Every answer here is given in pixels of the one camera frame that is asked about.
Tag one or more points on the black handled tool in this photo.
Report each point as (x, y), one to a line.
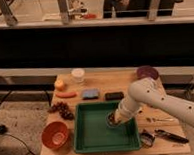
(170, 136)

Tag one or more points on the silver fork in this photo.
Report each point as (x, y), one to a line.
(151, 119)

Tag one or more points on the orange yellow fruit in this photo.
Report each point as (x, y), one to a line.
(59, 85)

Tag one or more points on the blue sponge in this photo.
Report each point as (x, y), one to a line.
(90, 94)

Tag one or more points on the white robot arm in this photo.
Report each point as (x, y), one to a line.
(145, 91)

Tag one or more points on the green plastic tray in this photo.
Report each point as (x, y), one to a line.
(93, 134)

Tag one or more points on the bunch of dark grapes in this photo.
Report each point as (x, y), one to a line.
(63, 110)

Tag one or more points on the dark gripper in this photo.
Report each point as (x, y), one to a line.
(110, 120)

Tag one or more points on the wooden table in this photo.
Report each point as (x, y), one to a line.
(114, 82)

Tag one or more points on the red sausage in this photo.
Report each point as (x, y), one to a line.
(66, 94)

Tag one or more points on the person in dark clothes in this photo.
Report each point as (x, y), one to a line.
(135, 8)

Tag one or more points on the white cup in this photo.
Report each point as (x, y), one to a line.
(78, 75)

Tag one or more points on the orange bowl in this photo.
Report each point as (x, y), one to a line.
(55, 135)

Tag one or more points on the small dark metal object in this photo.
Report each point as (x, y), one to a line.
(147, 139)

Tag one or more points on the black rectangular block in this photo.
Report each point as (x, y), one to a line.
(114, 96)

